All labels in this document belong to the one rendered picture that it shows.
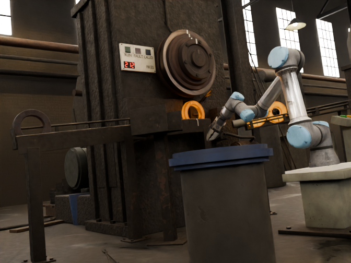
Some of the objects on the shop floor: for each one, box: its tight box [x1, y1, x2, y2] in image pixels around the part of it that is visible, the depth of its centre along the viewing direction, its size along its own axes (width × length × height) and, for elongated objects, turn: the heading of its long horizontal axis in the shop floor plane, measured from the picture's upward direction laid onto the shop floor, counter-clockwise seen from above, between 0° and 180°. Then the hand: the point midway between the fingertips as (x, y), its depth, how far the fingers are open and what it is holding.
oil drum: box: [238, 123, 286, 188], centre depth 525 cm, size 59×59×89 cm
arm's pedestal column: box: [278, 177, 351, 238], centre depth 188 cm, size 40×40×26 cm
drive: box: [54, 146, 92, 225], centre depth 352 cm, size 104×95×178 cm
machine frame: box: [71, 0, 238, 238], centre depth 289 cm, size 73×108×176 cm
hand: (208, 140), depth 232 cm, fingers closed
